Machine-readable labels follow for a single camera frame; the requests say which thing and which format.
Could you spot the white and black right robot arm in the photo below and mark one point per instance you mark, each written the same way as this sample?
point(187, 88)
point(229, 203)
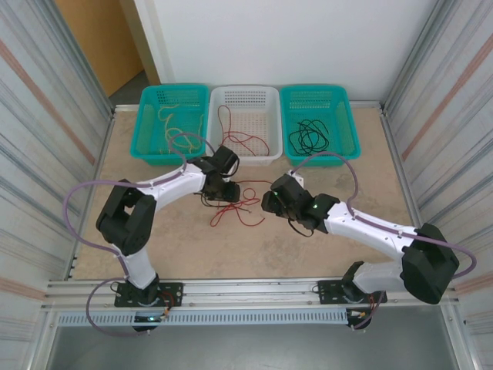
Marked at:
point(366, 227)

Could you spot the aluminium mounting rail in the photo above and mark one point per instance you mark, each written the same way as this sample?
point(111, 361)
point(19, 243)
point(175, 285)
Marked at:
point(250, 293)

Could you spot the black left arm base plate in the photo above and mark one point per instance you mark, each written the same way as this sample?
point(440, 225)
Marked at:
point(174, 289)

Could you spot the wooden door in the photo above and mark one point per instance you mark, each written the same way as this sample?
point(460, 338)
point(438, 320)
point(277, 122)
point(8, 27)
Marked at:
point(100, 38)

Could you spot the teal plastic basket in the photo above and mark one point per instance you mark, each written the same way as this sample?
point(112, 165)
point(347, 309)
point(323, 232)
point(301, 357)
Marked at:
point(154, 119)
point(339, 123)

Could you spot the wooden door frame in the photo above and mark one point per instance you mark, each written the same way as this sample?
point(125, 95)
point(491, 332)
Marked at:
point(150, 46)

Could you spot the black controller box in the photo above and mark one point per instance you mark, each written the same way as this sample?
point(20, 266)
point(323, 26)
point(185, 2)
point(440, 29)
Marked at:
point(148, 318)

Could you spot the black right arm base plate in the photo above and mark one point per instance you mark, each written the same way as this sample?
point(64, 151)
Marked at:
point(327, 293)

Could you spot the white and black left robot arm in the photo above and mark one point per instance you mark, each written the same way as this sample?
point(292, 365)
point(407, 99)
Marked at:
point(173, 189)

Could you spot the white plastic basket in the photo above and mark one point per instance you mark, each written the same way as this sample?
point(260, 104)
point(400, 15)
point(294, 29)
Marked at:
point(250, 112)

